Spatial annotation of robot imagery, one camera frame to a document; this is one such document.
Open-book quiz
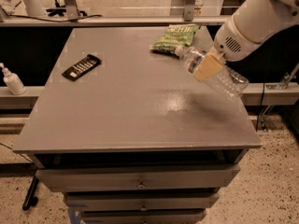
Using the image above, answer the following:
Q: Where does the black snack bar wrapper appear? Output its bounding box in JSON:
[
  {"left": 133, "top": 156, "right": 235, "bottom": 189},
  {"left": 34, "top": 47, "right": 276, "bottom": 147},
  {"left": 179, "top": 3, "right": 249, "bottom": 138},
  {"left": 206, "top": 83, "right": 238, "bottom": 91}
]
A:
[{"left": 62, "top": 54, "right": 102, "bottom": 81}]

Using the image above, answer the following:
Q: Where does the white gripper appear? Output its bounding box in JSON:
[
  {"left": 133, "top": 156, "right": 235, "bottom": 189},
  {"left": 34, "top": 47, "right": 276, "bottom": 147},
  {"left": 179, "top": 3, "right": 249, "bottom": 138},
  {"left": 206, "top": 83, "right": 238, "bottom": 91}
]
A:
[{"left": 192, "top": 12, "right": 263, "bottom": 82}]

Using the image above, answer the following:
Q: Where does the grey drawer cabinet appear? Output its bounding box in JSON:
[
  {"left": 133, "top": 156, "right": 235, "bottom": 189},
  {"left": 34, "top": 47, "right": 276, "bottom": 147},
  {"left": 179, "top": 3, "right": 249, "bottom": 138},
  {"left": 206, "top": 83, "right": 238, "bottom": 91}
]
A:
[{"left": 12, "top": 26, "right": 263, "bottom": 224}]

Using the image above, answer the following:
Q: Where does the metal frame upright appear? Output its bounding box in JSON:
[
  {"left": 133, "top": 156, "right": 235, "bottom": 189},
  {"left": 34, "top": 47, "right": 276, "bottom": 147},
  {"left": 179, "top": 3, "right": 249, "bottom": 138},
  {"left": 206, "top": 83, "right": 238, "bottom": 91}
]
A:
[
  {"left": 183, "top": 0, "right": 195, "bottom": 21},
  {"left": 64, "top": 0, "right": 81, "bottom": 21}
]

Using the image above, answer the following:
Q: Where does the right metal frame upright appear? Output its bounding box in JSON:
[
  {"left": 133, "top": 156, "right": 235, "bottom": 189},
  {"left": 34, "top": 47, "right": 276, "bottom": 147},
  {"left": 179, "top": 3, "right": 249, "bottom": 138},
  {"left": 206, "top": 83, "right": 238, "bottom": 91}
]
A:
[{"left": 183, "top": 0, "right": 195, "bottom": 21}]

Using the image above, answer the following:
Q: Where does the black caster leg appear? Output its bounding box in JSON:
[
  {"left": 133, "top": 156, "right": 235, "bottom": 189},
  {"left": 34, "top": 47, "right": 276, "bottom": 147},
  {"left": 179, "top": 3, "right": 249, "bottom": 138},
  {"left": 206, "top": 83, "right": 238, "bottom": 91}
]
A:
[{"left": 22, "top": 176, "right": 39, "bottom": 211}]

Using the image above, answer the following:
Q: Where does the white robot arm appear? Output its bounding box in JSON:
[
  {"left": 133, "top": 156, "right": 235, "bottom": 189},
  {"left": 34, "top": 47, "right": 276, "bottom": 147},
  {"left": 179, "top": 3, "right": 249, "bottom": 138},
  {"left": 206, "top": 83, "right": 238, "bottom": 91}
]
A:
[{"left": 192, "top": 0, "right": 299, "bottom": 82}]

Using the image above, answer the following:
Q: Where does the clear plastic water bottle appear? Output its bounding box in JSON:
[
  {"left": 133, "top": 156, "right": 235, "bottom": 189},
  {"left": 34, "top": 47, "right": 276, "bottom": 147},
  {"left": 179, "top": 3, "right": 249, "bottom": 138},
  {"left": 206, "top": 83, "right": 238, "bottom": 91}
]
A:
[{"left": 175, "top": 46, "right": 249, "bottom": 101}]

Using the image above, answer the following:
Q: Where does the middle grey drawer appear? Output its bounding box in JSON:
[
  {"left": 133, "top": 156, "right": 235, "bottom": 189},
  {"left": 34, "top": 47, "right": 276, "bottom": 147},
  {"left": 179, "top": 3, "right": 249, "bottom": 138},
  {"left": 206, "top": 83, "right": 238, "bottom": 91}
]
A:
[{"left": 64, "top": 192, "right": 219, "bottom": 211}]

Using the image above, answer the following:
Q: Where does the bottom grey drawer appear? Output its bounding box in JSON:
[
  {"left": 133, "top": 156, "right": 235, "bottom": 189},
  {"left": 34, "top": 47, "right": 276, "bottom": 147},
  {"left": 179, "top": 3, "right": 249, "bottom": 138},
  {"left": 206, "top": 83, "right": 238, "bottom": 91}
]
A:
[{"left": 81, "top": 209, "right": 206, "bottom": 224}]

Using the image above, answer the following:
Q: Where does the green jalapeno chip bag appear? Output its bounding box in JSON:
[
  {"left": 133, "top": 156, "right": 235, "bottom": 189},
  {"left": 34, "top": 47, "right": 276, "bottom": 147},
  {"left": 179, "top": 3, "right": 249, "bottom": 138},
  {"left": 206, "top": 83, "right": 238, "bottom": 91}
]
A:
[{"left": 149, "top": 23, "right": 199, "bottom": 54}]

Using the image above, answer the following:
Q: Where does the grey drawer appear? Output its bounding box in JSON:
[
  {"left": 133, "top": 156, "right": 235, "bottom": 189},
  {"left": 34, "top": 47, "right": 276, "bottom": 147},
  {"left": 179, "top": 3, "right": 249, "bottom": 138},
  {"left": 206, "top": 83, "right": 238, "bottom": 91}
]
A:
[
  {"left": 36, "top": 164, "right": 240, "bottom": 192},
  {"left": 81, "top": 209, "right": 206, "bottom": 224},
  {"left": 64, "top": 192, "right": 219, "bottom": 211}
]

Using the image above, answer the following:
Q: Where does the top grey drawer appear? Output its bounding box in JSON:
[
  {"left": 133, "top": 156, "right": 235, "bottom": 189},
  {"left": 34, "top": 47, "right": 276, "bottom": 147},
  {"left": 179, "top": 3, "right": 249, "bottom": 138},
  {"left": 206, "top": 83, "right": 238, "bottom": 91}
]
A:
[{"left": 36, "top": 164, "right": 240, "bottom": 192}]

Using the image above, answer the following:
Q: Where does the black cable on rail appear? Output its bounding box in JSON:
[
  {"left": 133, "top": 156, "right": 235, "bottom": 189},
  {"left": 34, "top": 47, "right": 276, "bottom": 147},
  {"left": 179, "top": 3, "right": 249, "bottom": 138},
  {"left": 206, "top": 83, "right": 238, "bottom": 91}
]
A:
[{"left": 8, "top": 13, "right": 104, "bottom": 23}]

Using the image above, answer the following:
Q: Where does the left metal frame upright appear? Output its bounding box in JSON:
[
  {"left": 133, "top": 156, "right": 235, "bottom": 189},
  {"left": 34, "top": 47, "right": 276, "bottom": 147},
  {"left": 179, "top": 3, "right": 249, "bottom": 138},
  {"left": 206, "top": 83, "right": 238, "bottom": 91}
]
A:
[{"left": 64, "top": 0, "right": 81, "bottom": 21}]

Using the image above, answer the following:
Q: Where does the white pump dispenser bottle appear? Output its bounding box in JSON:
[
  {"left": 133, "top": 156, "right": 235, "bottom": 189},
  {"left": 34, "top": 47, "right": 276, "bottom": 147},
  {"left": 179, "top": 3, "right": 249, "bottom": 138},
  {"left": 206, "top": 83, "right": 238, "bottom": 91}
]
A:
[{"left": 0, "top": 63, "right": 26, "bottom": 95}]

